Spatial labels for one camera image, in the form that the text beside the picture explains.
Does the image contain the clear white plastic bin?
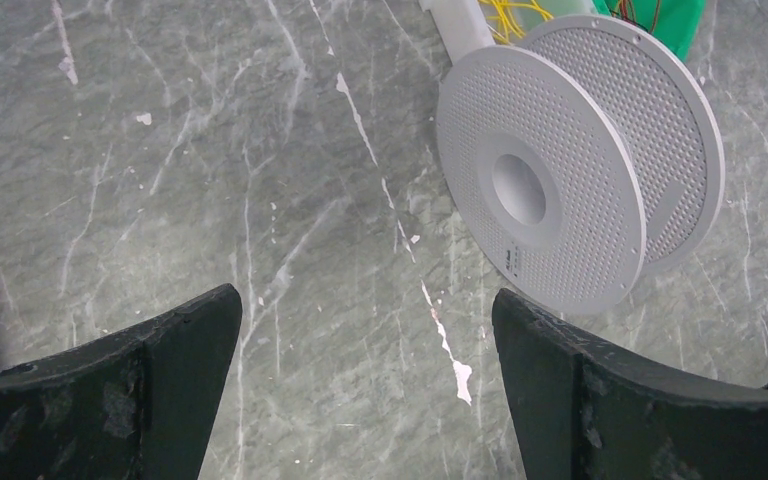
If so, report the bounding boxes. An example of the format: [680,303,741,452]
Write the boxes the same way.
[419,0,605,62]

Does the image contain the grey perforated cable spool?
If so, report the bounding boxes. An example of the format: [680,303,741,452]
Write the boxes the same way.
[436,14,725,315]

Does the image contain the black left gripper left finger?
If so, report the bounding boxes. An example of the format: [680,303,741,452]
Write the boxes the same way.
[0,284,243,479]

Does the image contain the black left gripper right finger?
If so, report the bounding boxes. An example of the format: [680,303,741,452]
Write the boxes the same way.
[492,289,768,479]

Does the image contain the mixed coloured wire bundle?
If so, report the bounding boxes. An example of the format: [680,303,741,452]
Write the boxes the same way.
[612,0,665,34]

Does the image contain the green plastic bin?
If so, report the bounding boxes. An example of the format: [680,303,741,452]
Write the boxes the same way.
[593,0,706,60]

